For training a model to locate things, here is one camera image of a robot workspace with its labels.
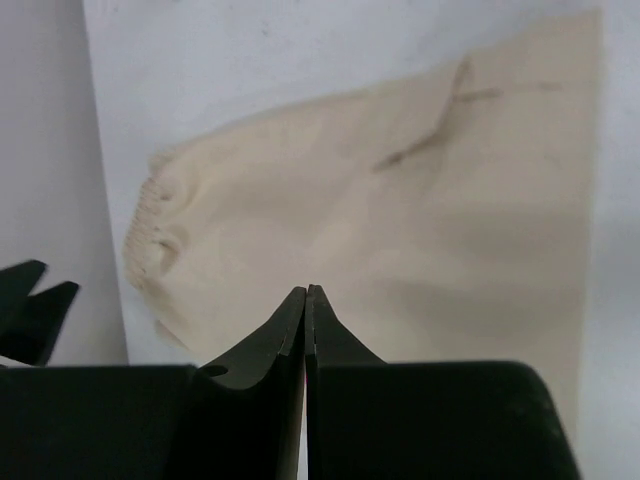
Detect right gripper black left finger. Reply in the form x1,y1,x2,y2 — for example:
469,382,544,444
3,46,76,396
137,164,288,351
174,287,306,479

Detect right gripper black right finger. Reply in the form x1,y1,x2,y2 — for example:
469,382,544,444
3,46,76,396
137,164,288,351
305,285,580,479

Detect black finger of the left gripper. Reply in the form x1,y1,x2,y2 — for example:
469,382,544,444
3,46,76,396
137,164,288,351
1,281,80,365
0,260,48,330

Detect beige trousers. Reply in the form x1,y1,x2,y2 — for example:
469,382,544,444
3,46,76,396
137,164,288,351
122,8,604,369

